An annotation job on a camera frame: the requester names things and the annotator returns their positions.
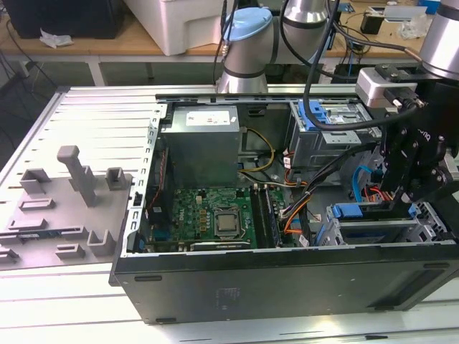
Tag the black PC case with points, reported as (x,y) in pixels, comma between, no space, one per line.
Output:
(251,286)

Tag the black monitor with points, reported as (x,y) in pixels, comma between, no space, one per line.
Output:
(64,18)

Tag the metal disk bay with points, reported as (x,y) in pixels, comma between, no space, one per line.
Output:
(380,223)

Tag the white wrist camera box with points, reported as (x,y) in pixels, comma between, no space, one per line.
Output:
(371,87)

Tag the hard disk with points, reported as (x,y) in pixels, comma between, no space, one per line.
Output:
(346,210)

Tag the large white box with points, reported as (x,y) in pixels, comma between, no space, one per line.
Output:
(172,25)

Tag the blue plastic drive latch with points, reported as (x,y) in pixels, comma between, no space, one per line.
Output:
(322,111)

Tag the black graphics card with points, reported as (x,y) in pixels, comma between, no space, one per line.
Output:
(222,246)

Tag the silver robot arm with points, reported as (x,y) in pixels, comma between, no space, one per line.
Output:
(247,53)

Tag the crumpled white paper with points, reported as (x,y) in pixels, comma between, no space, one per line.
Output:
(55,39)

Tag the black CPU socket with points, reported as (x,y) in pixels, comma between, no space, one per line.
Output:
(229,235)

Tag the wooden desk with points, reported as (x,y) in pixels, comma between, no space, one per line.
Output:
(107,46)

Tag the silver CPU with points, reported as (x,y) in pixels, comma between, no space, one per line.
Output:
(226,222)

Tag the RAM stick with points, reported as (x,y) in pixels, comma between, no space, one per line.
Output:
(36,236)
(273,222)

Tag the small black box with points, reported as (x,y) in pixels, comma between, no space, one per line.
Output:
(371,23)

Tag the grey power supply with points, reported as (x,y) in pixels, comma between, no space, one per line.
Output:
(201,154)

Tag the flat white tray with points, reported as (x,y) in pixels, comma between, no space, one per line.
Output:
(401,13)

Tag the metal optical drive cage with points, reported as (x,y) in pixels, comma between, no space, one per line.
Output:
(315,147)

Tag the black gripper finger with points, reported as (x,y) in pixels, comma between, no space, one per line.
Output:
(430,184)
(398,161)

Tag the green motherboard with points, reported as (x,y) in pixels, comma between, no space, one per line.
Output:
(193,204)

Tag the grey parts rack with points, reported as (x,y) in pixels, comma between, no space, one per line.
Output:
(64,215)

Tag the clear plastic bags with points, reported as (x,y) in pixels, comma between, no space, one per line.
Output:
(412,28)

